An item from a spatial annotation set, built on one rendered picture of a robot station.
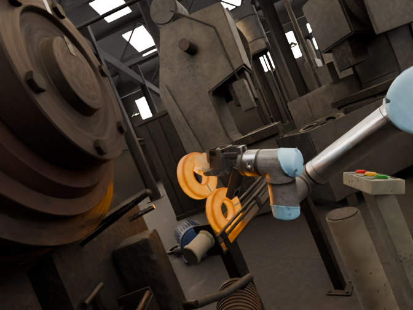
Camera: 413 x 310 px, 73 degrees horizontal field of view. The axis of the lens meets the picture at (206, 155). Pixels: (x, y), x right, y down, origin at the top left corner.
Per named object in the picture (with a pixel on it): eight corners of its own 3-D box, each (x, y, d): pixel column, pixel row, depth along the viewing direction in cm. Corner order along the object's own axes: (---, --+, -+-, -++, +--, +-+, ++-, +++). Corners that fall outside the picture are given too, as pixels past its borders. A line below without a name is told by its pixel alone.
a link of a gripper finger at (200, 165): (189, 154, 94) (211, 153, 88) (193, 171, 95) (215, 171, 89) (183, 157, 91) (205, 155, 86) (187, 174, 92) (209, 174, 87)
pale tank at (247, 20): (283, 148, 861) (226, 11, 850) (277, 147, 952) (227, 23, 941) (311, 137, 852) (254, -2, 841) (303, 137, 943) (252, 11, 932)
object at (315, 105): (333, 152, 497) (310, 94, 494) (386, 145, 390) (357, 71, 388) (309, 163, 484) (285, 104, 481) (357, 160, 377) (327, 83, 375)
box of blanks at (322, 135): (340, 215, 229) (305, 128, 227) (293, 202, 311) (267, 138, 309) (438, 166, 246) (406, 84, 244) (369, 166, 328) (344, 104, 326)
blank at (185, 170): (168, 166, 88) (175, 163, 86) (196, 148, 100) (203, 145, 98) (192, 208, 90) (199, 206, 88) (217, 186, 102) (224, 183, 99)
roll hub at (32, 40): (19, 186, 30) (-87, -59, 30) (120, 163, 58) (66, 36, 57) (64, 166, 30) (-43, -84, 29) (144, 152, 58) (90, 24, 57)
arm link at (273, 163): (296, 184, 69) (292, 151, 68) (256, 183, 76) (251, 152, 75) (306, 174, 75) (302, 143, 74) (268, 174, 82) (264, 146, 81)
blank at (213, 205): (215, 242, 92) (223, 241, 90) (198, 197, 93) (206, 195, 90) (240, 222, 104) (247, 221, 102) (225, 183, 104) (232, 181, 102)
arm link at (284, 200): (311, 207, 80) (306, 170, 78) (293, 224, 73) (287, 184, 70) (285, 204, 86) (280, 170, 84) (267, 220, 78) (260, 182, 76)
